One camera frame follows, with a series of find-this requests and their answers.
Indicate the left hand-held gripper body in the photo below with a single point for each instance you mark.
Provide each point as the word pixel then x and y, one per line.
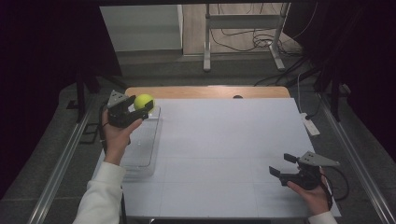
pixel 120 113

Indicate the person's left hand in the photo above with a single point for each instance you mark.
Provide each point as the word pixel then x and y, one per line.
pixel 116 140

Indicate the white power strip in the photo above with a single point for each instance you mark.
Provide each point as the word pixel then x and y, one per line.
pixel 310 125

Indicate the white metal stand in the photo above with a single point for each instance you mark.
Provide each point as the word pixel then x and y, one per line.
pixel 243 21

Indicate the person's right hand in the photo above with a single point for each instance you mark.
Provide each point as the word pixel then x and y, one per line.
pixel 316 199

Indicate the black table grommet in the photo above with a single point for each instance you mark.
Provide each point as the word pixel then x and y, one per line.
pixel 237 96

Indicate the black stand leg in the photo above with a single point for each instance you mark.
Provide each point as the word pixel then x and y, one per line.
pixel 334 99
pixel 81 96

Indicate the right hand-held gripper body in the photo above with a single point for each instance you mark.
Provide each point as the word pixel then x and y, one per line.
pixel 306 177

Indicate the yellow tennis ball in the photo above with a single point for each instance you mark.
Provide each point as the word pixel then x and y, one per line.
pixel 143 101

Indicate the white cabinet panel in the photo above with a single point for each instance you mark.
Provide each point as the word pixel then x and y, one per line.
pixel 141 28

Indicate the clear plastic container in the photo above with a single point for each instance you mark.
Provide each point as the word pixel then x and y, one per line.
pixel 144 146

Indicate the aluminium floor rail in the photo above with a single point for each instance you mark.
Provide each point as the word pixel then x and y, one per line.
pixel 59 168
pixel 358 161

